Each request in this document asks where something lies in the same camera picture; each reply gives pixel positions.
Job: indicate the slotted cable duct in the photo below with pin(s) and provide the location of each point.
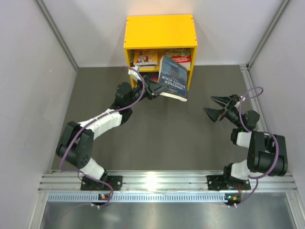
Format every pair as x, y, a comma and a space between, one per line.
143, 197

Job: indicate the aluminium mounting rail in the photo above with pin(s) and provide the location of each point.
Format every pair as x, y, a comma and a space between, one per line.
160, 181

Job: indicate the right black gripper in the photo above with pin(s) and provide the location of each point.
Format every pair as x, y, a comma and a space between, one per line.
224, 101

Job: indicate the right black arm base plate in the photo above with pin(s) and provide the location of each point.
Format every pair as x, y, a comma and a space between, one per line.
220, 183

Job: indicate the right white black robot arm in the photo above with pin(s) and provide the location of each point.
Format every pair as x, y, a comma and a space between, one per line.
266, 154

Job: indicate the red 13-Storey Treehouse book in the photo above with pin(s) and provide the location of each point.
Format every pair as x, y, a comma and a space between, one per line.
180, 55

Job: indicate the Roald Dahl Charlie book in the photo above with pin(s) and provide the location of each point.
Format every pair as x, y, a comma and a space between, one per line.
145, 57

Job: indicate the blue Jane Eyre book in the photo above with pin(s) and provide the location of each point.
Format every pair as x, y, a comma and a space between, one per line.
153, 76

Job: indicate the black treehouse book in shelf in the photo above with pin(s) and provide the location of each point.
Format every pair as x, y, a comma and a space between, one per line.
144, 66

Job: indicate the dark blue Nineteen Eighty-Four book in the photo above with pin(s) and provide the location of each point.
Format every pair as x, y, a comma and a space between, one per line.
174, 77

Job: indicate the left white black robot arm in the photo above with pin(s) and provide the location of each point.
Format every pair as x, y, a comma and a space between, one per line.
76, 142

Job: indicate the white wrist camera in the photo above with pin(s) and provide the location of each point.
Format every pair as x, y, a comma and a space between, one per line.
239, 100
134, 73

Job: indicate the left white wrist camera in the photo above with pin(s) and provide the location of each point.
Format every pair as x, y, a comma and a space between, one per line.
134, 73

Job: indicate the yellow wooden shelf cabinet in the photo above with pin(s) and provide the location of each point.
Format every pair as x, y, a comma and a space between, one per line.
161, 32

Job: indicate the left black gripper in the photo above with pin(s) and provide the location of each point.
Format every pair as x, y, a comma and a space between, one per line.
154, 88

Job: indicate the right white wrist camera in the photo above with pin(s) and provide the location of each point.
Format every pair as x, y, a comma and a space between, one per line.
239, 100

